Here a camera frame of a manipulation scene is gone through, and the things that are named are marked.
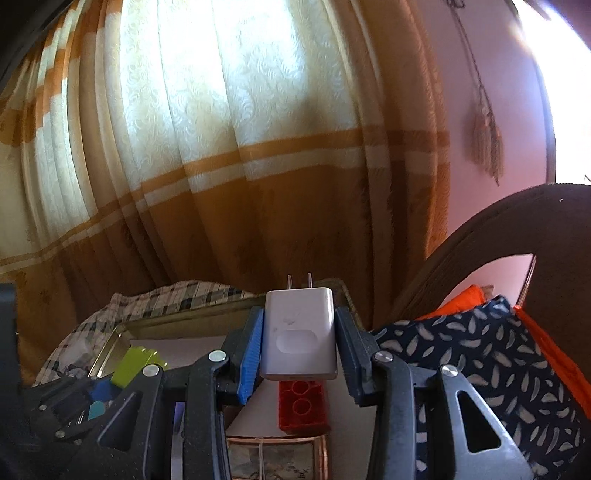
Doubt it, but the green building block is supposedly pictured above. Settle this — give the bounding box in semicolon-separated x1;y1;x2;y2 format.
110;346;166;389

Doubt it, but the gold metal tray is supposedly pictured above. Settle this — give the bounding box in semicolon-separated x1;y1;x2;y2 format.
88;277;370;480

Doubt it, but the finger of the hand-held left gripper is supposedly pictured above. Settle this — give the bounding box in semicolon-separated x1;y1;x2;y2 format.
23;375;122;437

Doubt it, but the white charger plug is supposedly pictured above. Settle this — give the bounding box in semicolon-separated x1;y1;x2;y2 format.
260;272;338;384

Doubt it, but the dark feather-print cloth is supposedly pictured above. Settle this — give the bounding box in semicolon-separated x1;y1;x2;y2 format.
373;295;589;480

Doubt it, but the wooden chair back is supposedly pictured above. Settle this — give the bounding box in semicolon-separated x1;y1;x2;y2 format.
392;182;591;370

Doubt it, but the brown card box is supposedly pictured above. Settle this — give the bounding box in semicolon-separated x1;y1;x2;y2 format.
226;436;329;480

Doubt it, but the red building block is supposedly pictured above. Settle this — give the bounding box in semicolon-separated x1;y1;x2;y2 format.
277;381;332;435

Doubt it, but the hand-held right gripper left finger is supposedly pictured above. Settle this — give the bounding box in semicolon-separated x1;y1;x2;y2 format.
83;306;265;480

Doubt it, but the curtain tassel tieback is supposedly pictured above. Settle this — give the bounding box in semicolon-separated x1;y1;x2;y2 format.
450;0;505;188

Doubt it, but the cream and tan curtain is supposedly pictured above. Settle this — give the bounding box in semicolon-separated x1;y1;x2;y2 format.
0;0;453;365

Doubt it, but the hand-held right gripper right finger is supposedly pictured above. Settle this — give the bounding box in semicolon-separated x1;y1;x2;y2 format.
335;306;535;480

